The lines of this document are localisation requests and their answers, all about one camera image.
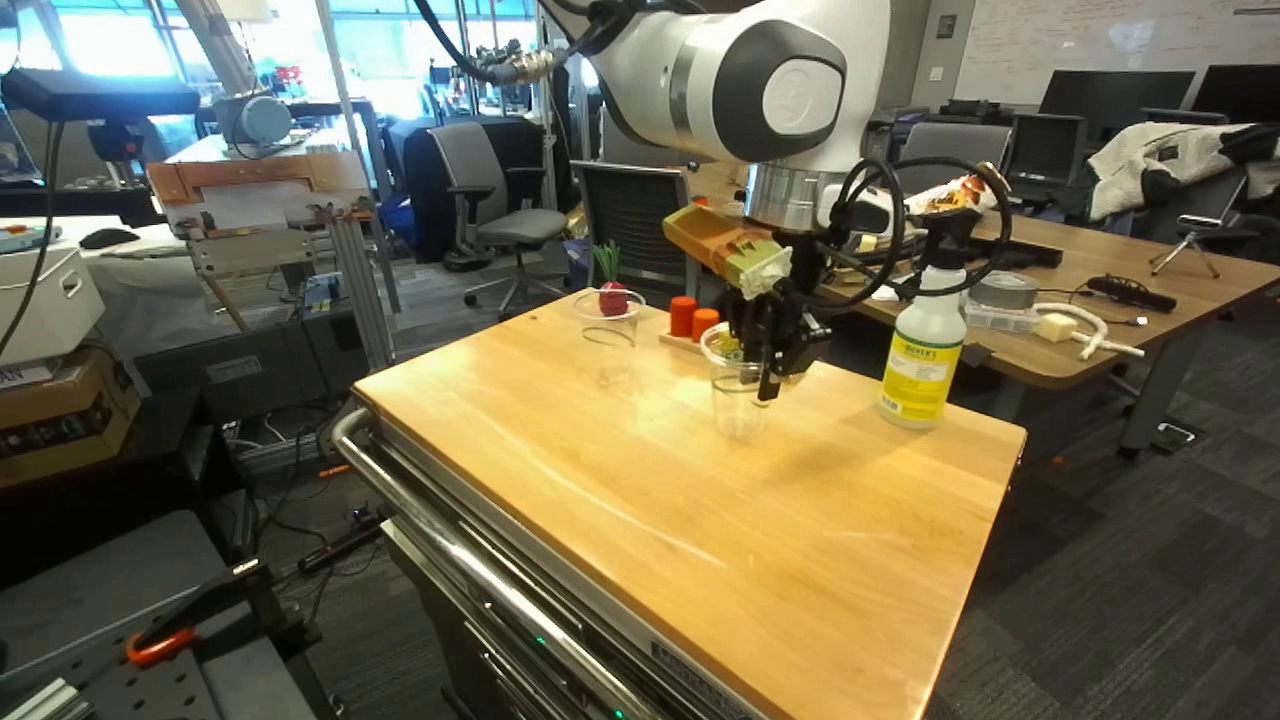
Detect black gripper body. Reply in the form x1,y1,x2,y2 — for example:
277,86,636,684
740,223,840,335

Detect clear plastic cup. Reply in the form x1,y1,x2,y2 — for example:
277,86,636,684
704,346,774,443

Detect spray bottle with yellow liquid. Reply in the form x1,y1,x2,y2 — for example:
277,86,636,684
874,210,986,432

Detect snack chips bag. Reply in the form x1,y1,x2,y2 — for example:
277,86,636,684
892,162,1016,223

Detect red toy radish green leaves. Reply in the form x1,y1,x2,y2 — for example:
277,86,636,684
588,238,639,320

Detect dark gray office chair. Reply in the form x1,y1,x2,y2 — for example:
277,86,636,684
566,157,694,292

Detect light gray office chair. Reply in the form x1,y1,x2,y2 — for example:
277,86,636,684
886,118,1016,193

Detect gray tape roll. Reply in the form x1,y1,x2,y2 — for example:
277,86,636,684
965,266,1038,313

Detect flat black remote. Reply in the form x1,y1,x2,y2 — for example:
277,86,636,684
1082,272,1182,320

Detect wooden office table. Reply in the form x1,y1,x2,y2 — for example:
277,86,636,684
794,162,1280,456

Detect black computer monitor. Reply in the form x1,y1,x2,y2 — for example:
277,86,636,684
1034,67,1198,134
1189,59,1280,126

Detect metal rolling tool cabinet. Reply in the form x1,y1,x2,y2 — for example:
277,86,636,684
329,397,774,720

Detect white jacket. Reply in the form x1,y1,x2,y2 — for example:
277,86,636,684
1082,116,1254,223

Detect machine with orange tray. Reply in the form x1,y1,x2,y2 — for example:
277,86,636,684
143,92,356,275

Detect black computer mouse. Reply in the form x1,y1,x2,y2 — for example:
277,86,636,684
76,223,143,252

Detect brown cardboard box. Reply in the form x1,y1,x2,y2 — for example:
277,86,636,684
0,342,148,494

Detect white plastic device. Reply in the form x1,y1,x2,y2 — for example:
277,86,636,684
0,217,113,373

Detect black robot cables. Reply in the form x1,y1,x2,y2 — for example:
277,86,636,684
815,152,1021,314

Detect orange wrist camera box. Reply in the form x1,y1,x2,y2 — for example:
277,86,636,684
658,200,800,305

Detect white cable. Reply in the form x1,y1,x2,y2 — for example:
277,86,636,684
1032,301,1151,365

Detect orange handled clamp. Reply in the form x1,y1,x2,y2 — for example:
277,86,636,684
118,555,271,670

